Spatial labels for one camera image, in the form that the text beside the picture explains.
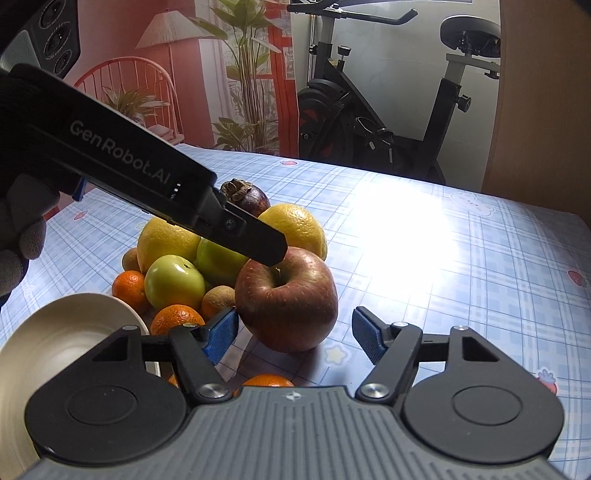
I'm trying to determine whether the red apple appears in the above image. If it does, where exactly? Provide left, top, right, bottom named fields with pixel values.
left=235, top=246, right=339, bottom=353

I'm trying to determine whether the green apple front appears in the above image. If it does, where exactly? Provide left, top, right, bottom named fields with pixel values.
left=144, top=255, right=205, bottom=311

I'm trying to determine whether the brown longan fruit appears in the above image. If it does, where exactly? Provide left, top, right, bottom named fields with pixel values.
left=200, top=285, right=235, bottom=321

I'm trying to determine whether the small orange bottom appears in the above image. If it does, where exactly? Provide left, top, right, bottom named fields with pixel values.
left=233, top=374, right=294, bottom=397

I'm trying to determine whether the small orange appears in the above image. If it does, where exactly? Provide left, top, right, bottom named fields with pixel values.
left=149, top=304, right=205, bottom=336
left=233, top=374, right=294, bottom=397
left=111, top=270, right=150, bottom=315

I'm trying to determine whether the cream round plate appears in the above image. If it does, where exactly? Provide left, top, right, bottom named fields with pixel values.
left=1, top=293, right=148, bottom=479

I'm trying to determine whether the green apple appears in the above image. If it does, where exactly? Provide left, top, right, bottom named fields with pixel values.
left=194, top=238, right=249, bottom=288
left=144, top=255, right=205, bottom=311

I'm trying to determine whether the small orange front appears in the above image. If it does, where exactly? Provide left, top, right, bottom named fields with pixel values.
left=149, top=304, right=205, bottom=336

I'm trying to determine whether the brown wooden door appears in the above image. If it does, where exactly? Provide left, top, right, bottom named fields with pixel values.
left=482, top=1, right=590, bottom=222

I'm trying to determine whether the brown kiwi behind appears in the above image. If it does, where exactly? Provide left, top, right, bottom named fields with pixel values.
left=121, top=247, right=141, bottom=272

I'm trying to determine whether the yellow lemon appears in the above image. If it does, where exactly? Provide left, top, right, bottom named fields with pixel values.
left=259, top=203, right=328, bottom=260
left=137, top=217, right=201, bottom=273

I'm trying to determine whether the grey gloved left hand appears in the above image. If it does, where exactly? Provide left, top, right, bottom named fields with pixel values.
left=0, top=174, right=60, bottom=305

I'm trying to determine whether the dark purple mangosteen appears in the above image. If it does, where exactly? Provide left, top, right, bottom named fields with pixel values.
left=221, top=178, right=270, bottom=217

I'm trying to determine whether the black exercise bike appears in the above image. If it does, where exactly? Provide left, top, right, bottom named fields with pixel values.
left=287, top=1, right=501, bottom=191

